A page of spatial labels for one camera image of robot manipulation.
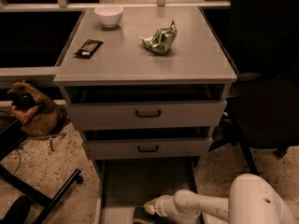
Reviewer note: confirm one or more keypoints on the green crumpled chip bag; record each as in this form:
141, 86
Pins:
162, 40

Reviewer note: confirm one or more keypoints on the grey drawer cabinet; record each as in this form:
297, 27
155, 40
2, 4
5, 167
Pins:
195, 57

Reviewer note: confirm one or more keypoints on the black office chair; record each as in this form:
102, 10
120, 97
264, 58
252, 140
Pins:
263, 42

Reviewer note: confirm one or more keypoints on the grey drawer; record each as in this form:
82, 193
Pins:
146, 106
146, 143
127, 184

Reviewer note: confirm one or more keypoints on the green yellow sponge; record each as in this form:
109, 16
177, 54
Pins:
142, 217

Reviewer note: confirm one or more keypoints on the black shoe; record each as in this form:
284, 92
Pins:
18, 211

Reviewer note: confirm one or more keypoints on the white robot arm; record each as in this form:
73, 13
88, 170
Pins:
251, 200

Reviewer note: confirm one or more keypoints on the brown backpack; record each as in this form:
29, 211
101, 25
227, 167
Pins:
39, 115

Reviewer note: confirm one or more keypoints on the bottom grey drawer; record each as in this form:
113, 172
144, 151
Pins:
127, 184

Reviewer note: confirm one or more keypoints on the black middle drawer handle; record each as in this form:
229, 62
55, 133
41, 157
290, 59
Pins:
147, 149

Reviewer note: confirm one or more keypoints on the black snack bar wrapper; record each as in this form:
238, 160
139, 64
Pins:
88, 48

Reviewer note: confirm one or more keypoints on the black top drawer handle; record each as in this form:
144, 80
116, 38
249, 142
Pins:
148, 114

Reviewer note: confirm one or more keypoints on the top grey drawer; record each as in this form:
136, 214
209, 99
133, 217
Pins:
146, 106

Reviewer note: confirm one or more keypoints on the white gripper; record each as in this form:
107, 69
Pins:
163, 204

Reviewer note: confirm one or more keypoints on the middle grey drawer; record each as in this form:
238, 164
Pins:
146, 143

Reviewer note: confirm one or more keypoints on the white ceramic bowl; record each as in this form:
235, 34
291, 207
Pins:
109, 15

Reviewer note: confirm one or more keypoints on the black drawer handle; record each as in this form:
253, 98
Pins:
147, 149
148, 114

